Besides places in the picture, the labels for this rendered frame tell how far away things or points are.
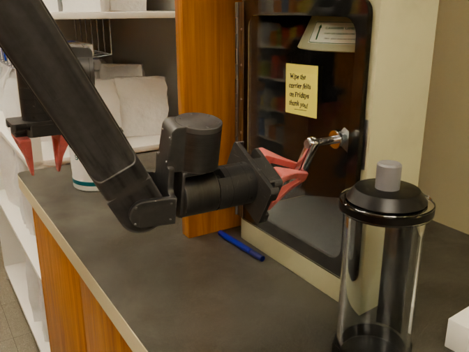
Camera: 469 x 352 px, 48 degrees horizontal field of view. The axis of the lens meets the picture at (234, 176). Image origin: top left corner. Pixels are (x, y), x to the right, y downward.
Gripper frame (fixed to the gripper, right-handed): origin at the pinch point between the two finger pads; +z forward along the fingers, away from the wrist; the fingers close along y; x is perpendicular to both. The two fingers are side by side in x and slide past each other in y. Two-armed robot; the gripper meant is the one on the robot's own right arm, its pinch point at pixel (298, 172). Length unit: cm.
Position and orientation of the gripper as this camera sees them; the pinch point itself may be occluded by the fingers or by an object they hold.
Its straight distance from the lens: 76.0
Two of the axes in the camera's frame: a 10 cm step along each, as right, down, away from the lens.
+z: 8.5, -1.5, 5.1
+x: -2.6, 7.2, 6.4
